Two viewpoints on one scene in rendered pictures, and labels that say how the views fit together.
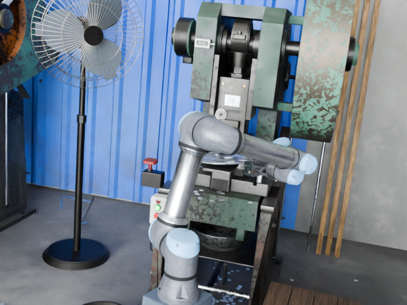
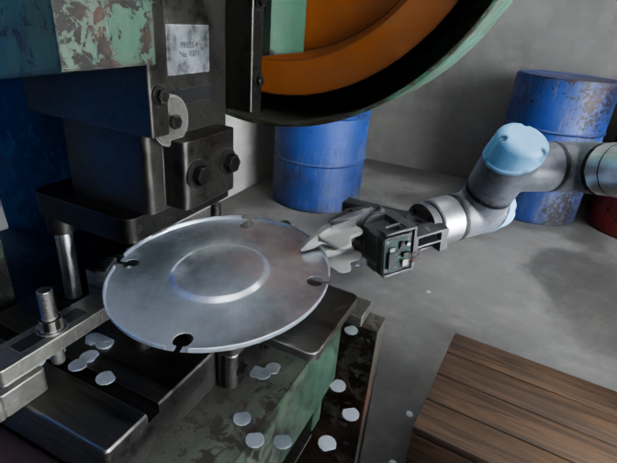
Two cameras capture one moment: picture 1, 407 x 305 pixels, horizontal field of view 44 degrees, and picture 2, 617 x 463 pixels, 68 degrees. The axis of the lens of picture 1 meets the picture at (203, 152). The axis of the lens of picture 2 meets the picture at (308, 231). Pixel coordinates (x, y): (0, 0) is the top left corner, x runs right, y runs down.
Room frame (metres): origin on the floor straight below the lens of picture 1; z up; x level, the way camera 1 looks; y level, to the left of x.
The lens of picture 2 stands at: (2.08, 0.38, 1.11)
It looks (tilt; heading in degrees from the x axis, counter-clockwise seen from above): 26 degrees down; 282
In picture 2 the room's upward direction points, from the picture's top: 5 degrees clockwise
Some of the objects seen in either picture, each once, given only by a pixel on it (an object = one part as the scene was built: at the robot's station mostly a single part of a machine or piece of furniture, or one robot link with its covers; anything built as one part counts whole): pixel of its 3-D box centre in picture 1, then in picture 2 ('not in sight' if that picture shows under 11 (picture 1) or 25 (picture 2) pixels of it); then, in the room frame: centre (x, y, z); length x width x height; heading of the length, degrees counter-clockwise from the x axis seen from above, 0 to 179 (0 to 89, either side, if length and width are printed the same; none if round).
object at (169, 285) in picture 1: (179, 282); not in sight; (1.61, 0.04, 0.50); 0.15 x 0.15 x 0.10
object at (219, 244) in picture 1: (220, 233); not in sight; (2.42, -0.13, 0.36); 0.34 x 0.34 x 0.10
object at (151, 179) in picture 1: (152, 189); not in sight; (2.26, 0.22, 0.62); 0.10 x 0.06 x 0.20; 78
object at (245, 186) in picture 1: (226, 175); (153, 314); (2.42, -0.13, 0.68); 0.45 x 0.30 x 0.06; 78
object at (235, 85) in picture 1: (233, 104); (159, 70); (2.38, -0.12, 1.04); 0.17 x 0.15 x 0.30; 168
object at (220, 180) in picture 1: (220, 176); (251, 329); (2.25, -0.09, 0.72); 0.25 x 0.14 x 0.14; 168
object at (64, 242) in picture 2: not in sight; (66, 250); (2.50, -0.06, 0.81); 0.02 x 0.02 x 0.14
